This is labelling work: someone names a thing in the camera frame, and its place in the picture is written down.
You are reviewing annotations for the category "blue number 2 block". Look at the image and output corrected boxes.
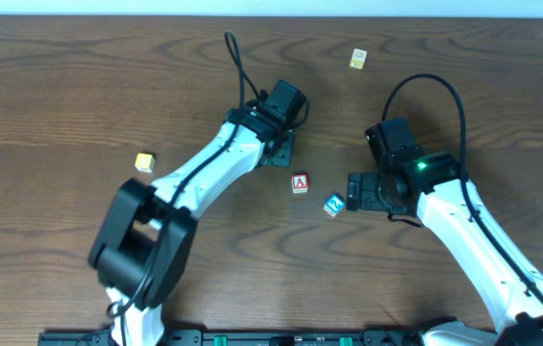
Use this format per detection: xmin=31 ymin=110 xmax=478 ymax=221
xmin=323 ymin=194 xmax=345 ymax=217

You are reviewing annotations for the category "red letter A block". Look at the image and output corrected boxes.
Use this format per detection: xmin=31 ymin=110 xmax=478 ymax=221
xmin=291 ymin=174 xmax=309 ymax=194

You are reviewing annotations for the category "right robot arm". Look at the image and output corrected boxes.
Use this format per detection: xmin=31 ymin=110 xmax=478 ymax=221
xmin=347 ymin=118 xmax=543 ymax=345

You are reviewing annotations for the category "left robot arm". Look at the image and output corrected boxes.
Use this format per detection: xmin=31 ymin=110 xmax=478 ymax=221
xmin=87 ymin=80 xmax=309 ymax=345

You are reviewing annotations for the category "yellow letter far block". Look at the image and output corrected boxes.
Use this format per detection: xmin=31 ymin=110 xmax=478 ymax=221
xmin=349 ymin=48 xmax=367 ymax=69

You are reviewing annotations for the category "yellow wooden block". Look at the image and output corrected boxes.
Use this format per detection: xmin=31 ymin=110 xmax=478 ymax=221
xmin=135 ymin=153 xmax=155 ymax=173

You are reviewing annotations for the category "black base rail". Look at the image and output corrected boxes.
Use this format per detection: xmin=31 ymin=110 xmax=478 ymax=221
xmin=37 ymin=329 xmax=424 ymax=346

